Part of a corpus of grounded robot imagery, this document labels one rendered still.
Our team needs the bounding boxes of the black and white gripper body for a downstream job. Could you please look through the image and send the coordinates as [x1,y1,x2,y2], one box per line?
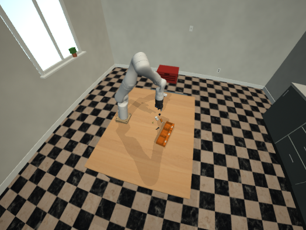
[155,93,167,109]

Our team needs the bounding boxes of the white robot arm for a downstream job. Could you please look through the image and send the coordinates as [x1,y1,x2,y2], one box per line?
[114,52,166,120]

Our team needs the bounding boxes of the orange rack of three bins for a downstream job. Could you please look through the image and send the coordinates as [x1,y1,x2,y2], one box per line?
[156,121,174,147]

